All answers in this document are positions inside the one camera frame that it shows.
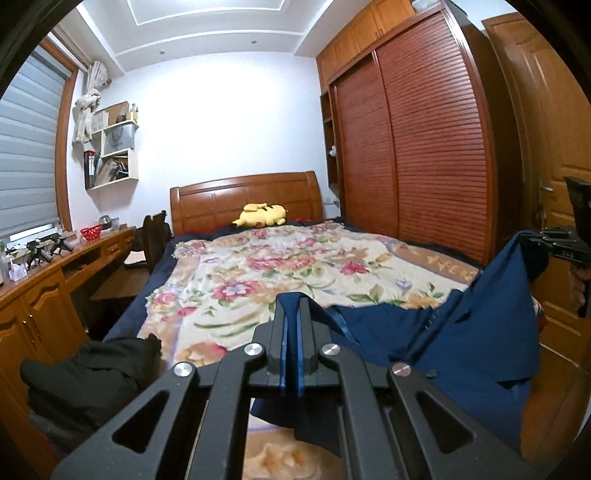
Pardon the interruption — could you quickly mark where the black cloth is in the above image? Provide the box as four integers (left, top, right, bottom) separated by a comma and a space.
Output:
20, 336, 162, 455

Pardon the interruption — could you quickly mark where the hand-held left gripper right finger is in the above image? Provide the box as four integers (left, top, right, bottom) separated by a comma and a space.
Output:
295, 295, 541, 480

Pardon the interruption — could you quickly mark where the floral blanket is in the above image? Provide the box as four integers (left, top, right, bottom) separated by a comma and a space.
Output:
137, 220, 483, 480

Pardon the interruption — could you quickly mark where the wooden desk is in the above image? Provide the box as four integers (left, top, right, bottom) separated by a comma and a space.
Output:
0, 225, 137, 467

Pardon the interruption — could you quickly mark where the person's right hand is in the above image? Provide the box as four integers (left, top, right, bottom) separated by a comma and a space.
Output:
571, 270, 588, 309

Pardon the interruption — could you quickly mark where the wooden door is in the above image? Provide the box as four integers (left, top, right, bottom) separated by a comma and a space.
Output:
482, 11, 591, 365

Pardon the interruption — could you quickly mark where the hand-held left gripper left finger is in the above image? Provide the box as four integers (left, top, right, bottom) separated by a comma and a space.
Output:
51, 292, 289, 480

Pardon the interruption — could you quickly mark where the navy blue suit jacket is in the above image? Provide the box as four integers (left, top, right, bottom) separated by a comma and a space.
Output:
249, 230, 543, 455

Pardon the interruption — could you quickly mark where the grey window blind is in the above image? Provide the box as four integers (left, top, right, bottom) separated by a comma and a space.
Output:
0, 48, 65, 236

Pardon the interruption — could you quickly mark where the wooden bed headboard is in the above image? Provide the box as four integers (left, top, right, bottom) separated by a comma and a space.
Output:
169, 172, 324, 234

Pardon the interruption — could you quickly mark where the wooden louvred wardrobe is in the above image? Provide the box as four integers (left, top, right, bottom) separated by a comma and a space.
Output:
316, 0, 527, 266

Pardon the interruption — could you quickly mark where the yellow plush toy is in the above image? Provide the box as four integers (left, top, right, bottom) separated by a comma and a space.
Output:
232, 202, 288, 228

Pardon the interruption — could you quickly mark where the white wall shelf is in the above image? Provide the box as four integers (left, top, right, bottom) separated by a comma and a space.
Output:
84, 102, 140, 191

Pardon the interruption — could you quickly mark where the tied beige curtain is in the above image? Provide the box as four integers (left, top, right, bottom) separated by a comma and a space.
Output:
72, 60, 112, 145

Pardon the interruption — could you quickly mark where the dark wooden chair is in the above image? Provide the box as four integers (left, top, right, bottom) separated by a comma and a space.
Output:
90, 210, 169, 301

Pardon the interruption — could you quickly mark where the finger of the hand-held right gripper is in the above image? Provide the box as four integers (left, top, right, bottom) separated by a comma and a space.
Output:
519, 231, 552, 282

